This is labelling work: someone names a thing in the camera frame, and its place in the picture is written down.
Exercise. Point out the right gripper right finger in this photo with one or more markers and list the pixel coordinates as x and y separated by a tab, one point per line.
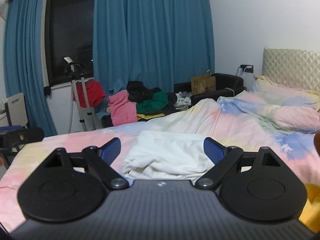
256	186

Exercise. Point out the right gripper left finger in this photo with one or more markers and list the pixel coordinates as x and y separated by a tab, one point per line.
69	186

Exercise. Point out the white hooded sweatshirt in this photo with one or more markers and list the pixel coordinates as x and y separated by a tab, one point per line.
167	155

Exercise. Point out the black clothes pile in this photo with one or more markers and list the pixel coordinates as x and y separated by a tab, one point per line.
139	93

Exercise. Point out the white black chair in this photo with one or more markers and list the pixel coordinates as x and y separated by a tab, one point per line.
15	110

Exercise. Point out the pastel pink blue bed quilt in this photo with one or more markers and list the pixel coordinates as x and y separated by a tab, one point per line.
240	121

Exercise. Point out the blue curtain left panel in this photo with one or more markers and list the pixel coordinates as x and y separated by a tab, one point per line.
22	61

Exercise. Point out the blue curtain panel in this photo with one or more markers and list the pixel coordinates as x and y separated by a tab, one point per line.
157	42
22	61

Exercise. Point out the pastel pillow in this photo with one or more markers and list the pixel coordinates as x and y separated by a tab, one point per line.
298	108

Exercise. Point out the white garment steamer stand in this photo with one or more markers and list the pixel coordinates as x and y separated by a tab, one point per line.
76	72

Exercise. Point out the pink garment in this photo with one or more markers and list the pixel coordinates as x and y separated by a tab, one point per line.
123	111

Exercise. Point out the red garment on stand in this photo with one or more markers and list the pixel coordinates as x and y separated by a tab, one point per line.
95	93

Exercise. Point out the yellow garment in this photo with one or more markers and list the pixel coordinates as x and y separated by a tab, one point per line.
148	117

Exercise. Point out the black sofa bench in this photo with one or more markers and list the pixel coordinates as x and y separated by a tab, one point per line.
226	85

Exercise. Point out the white patterned garment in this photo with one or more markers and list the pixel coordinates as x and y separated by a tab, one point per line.
183	101

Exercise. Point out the brown paper bag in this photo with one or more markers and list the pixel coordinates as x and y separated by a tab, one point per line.
203	83

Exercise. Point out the green garment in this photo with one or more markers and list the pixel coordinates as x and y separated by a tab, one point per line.
152	105

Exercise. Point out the dark window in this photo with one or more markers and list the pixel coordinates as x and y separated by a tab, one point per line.
68	32

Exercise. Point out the blue curtain right panel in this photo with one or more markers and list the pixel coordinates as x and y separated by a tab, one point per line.
157	42

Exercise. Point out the wall socket with charger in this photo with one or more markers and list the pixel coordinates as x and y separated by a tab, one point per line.
246	68

